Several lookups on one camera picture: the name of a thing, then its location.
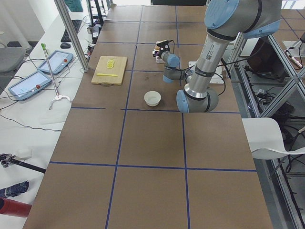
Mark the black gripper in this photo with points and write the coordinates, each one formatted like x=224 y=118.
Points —
x=157 y=52

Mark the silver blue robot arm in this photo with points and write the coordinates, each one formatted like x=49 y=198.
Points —
x=224 y=19

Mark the clear plastic egg box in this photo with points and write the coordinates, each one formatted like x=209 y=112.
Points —
x=158 y=59

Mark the black box with label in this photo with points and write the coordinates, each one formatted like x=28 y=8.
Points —
x=95 y=32

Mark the bamboo cutting board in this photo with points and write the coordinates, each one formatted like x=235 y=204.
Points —
x=119 y=69

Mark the white bowl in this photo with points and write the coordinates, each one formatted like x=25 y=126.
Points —
x=152 y=98

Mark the yellow plastic knife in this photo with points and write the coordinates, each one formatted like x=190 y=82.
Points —
x=107 y=74

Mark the black computer mouse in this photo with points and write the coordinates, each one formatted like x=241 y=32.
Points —
x=65 y=45

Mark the teach pendant far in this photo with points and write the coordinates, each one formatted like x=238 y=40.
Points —
x=58 y=61

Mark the teach pendant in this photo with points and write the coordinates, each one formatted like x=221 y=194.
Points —
x=29 y=86
x=58 y=61

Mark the teach pendant near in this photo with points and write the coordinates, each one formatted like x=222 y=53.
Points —
x=29 y=86

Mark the white curved chair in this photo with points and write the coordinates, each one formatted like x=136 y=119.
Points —
x=265 y=139

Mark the black tripod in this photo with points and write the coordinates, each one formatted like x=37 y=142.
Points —
x=7 y=159

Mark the folded dark umbrella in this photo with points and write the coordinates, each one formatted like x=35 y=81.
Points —
x=14 y=190

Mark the red bottle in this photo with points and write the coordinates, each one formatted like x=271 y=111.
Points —
x=14 y=208

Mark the aluminium frame post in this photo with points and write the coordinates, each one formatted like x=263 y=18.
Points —
x=64 y=14

